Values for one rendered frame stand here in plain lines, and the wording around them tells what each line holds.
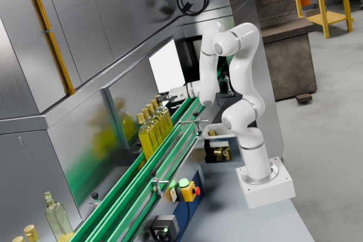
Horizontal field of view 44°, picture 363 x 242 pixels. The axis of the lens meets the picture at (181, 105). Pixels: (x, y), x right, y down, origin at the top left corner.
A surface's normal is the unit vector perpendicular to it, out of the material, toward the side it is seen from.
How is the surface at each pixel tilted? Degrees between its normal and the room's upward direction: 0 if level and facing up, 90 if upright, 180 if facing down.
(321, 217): 0
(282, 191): 90
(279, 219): 0
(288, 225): 0
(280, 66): 90
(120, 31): 90
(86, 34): 90
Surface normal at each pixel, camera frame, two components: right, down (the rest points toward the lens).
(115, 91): 0.91, -0.11
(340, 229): -0.26, -0.91
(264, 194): 0.07, 0.32
